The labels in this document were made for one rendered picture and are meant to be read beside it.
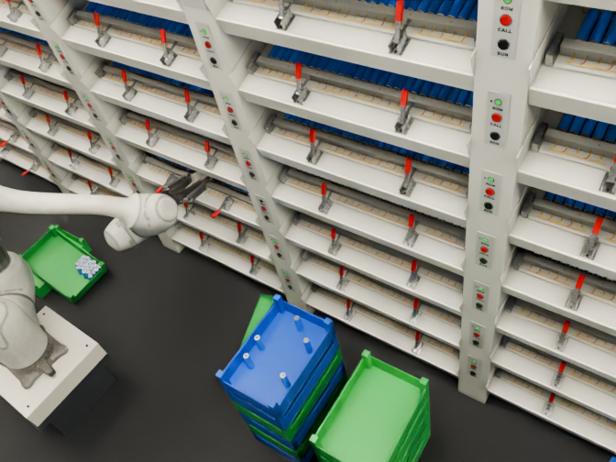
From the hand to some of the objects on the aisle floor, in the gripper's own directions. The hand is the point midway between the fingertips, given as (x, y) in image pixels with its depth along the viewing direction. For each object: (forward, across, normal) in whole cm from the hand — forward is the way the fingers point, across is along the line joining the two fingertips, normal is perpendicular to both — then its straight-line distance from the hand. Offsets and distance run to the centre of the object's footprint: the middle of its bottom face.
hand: (203, 175), depth 202 cm
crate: (-26, -56, +64) cm, 89 cm away
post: (+16, -102, +55) cm, 117 cm away
